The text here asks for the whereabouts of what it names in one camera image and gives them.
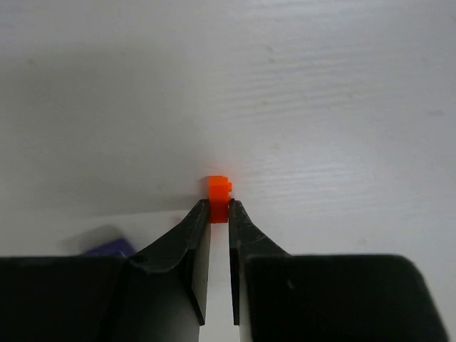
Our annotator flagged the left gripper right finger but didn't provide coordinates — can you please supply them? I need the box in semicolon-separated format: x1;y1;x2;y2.
229;200;448;341

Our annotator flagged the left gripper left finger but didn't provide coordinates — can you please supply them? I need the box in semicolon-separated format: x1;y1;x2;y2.
1;199;210;341

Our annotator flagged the purple lego brick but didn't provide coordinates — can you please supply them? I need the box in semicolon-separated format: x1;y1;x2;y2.
83;238;135;258

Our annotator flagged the orange small lego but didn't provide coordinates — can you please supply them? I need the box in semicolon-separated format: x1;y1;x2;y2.
209;176;233;224

